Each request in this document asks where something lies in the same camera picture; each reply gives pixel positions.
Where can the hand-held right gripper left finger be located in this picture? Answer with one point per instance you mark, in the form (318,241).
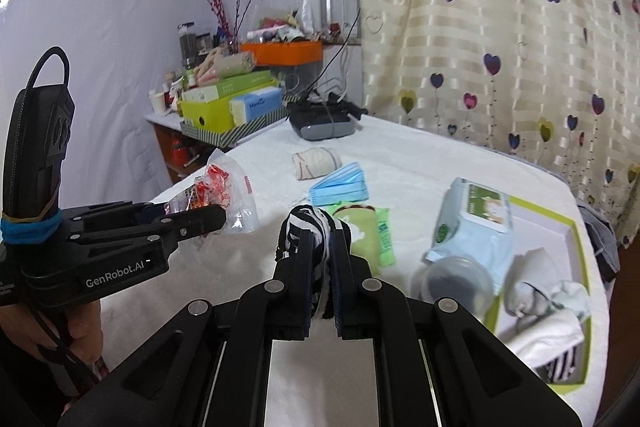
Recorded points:
(307,267)

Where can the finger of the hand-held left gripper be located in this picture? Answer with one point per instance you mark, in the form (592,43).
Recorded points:
(110,209)
(200,219)

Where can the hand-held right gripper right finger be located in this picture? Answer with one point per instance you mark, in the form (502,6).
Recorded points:
(337,277)

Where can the clear bag of red candy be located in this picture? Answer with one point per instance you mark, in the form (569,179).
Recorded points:
(220,179)

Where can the black white striped sock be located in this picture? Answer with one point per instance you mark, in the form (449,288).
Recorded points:
(312,219)
(565,364)

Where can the green printed towel pack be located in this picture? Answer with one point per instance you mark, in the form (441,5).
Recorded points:
(367,227)

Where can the blue face mask stack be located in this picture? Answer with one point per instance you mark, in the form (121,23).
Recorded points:
(340,187)

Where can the beige sock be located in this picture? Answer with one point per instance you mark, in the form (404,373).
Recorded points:
(317,162)

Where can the grey white sock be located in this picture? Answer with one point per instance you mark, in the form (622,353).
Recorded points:
(530,272)

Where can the yellow-green cardboard box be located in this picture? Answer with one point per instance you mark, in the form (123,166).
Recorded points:
(545,232)

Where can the person's left hand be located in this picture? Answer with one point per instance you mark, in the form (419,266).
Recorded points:
(82,322)

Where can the side table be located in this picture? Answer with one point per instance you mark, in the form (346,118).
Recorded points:
(170,147)

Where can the striped shallow box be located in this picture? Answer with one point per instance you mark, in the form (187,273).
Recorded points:
(235,134)

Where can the lime green file box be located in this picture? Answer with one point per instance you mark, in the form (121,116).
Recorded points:
(210,117)

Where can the clear plastic jar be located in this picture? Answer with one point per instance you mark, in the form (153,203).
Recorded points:
(450,287)

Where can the small white cup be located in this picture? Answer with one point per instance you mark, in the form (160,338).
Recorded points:
(159,102)

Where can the blue tissue box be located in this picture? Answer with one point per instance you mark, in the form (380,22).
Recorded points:
(255,104)

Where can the grey black headset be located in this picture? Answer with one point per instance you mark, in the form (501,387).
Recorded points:
(320,129)

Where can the green white flat box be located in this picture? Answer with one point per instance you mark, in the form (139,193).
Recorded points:
(235,84)

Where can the light blue wet wipes pack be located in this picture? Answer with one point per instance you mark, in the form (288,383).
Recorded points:
(470,232)

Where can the beige rolled cloth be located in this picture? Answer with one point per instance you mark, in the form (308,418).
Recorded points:
(230,64)

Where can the glass jar with dark lid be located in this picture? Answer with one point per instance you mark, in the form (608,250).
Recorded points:
(187,44)

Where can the orange tray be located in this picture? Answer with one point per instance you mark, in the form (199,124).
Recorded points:
(285,54)

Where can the assorted packets pile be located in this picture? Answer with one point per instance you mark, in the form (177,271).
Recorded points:
(280,32)

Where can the heart print curtain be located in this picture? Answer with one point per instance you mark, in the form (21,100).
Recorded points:
(450,57)

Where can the grey clothes pile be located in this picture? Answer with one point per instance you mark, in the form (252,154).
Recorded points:
(600,237)

